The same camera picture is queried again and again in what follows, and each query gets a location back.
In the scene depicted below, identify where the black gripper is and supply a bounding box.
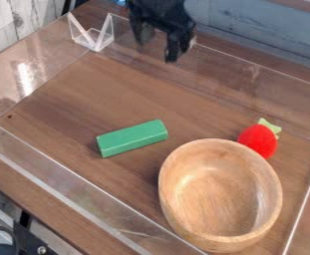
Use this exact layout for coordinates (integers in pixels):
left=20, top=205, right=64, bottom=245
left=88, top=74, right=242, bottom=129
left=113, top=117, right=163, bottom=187
left=125, top=0, right=195, bottom=63

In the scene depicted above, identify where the red toy strawberry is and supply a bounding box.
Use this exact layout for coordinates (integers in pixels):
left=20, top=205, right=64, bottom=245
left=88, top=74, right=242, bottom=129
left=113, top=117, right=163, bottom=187
left=236, top=118, right=282, bottom=159

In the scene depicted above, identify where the green rectangular block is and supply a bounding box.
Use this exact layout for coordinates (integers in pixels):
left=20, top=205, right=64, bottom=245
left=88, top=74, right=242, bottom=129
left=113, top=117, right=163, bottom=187
left=96, top=120, right=167, bottom=157

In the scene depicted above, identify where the wooden bowl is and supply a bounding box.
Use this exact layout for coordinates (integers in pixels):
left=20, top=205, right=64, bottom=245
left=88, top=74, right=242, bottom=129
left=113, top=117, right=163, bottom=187
left=158, top=138, right=282, bottom=253

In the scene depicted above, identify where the black clamp under table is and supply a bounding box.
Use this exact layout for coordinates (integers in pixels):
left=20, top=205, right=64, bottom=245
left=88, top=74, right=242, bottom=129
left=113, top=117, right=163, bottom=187
left=0, top=218, right=59, bottom=255

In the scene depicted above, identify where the clear acrylic corner bracket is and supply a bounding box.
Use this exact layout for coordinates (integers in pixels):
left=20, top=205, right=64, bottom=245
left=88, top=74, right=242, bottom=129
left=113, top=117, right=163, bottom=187
left=67, top=13, right=115, bottom=52

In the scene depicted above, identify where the clear acrylic back wall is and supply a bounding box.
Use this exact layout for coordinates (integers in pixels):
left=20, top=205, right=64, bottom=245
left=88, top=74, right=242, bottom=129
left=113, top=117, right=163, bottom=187
left=111, top=16, right=310, bottom=139

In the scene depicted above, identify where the clear acrylic wall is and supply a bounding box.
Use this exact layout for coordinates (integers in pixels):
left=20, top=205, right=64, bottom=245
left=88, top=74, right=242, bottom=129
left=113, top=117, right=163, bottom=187
left=0, top=115, right=206, bottom=255
left=111, top=16, right=310, bottom=139

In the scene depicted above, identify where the clear acrylic front wall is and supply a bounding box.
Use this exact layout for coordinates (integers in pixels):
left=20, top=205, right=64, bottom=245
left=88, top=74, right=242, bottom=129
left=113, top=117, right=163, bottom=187
left=0, top=115, right=206, bottom=255

